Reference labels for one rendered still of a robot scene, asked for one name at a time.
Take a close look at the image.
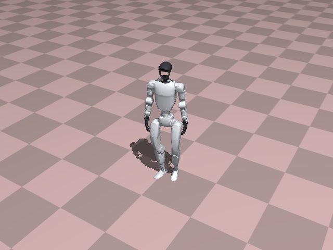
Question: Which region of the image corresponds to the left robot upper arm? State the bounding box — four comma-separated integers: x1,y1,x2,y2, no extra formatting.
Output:
175,83,185,108

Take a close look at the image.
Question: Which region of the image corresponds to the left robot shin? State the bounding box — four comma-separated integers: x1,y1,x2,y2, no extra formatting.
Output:
172,149,180,171

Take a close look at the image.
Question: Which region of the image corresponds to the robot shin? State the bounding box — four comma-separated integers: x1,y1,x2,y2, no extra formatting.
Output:
155,150,165,172
172,149,180,171

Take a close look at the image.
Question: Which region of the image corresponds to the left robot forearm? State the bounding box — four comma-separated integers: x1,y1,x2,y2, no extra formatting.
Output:
180,102,188,123

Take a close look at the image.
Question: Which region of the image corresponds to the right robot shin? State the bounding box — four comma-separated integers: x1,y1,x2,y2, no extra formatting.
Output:
155,150,165,172

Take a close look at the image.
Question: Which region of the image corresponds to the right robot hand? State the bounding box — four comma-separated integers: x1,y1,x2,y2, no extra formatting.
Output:
144,116,150,132

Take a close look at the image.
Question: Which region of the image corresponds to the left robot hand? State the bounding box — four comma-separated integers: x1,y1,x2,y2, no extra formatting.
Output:
181,120,188,135

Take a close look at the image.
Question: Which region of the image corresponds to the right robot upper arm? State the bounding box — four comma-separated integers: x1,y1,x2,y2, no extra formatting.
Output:
146,80,156,104

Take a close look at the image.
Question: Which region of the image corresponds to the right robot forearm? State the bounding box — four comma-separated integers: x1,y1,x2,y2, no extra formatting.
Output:
145,98,152,118

